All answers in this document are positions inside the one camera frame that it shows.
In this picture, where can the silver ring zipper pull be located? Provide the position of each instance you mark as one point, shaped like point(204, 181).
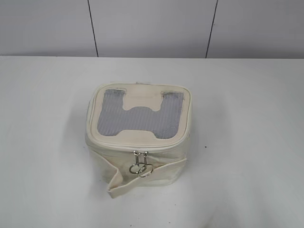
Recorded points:
point(138, 167)
point(147, 168)

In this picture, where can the cream fabric zipper bag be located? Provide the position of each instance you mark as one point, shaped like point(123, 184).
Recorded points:
point(125, 117)

